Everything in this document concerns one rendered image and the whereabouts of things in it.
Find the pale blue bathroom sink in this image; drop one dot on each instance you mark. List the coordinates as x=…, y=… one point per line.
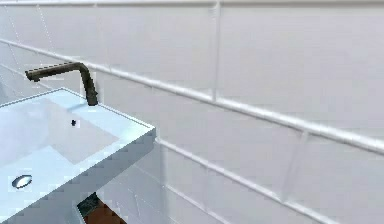
x=100, y=133

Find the dark bronze sink faucet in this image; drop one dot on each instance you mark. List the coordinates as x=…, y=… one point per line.
x=86, y=79

